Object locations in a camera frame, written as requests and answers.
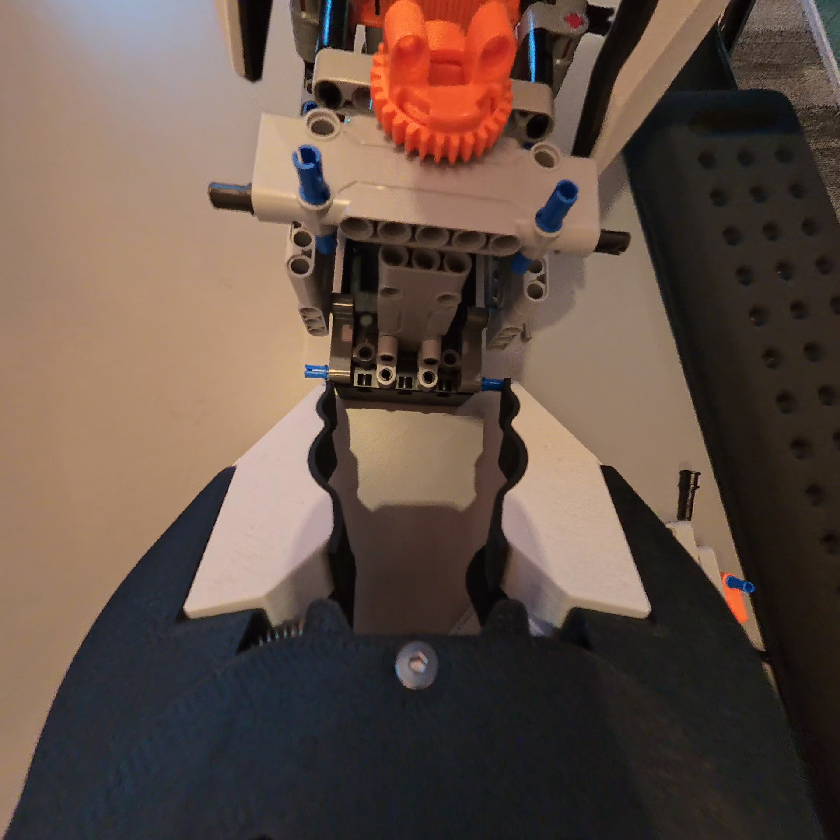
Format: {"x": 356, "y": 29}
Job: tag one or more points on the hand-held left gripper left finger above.
{"x": 256, "y": 538}

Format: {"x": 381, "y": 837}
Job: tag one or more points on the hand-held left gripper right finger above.
{"x": 578, "y": 538}

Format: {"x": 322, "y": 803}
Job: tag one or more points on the orange gear frame assembly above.
{"x": 420, "y": 197}

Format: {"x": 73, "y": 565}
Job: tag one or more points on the black connector pin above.
{"x": 687, "y": 496}

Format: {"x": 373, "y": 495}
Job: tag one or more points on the black studded panel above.
{"x": 775, "y": 328}

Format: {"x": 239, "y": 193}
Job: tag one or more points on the small orange block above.
{"x": 735, "y": 601}

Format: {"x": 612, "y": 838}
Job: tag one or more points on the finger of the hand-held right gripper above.
{"x": 250, "y": 33}
{"x": 656, "y": 53}

